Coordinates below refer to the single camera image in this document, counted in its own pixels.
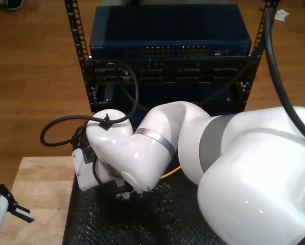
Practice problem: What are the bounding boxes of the black rack frame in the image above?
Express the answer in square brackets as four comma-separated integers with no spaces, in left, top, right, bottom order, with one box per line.
[64,0,279,113]

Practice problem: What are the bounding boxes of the blue network switch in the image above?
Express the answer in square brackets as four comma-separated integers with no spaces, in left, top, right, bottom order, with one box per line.
[89,5,252,60]

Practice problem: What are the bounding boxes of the yellow network cable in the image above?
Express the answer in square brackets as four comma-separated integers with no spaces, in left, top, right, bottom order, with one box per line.
[115,165,182,199]

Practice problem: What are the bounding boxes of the black bubble wrap mat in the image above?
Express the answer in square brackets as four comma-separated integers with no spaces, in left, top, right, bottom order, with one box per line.
[62,119,227,245]

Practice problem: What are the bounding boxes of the white crumpled paper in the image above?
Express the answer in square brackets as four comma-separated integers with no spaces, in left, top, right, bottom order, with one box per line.
[273,9,290,22]

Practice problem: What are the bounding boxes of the black rack server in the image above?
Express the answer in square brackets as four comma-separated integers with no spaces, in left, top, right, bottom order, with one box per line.
[90,59,250,84]

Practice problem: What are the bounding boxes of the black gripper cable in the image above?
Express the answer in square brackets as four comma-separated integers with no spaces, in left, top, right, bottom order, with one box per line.
[92,155,104,188]

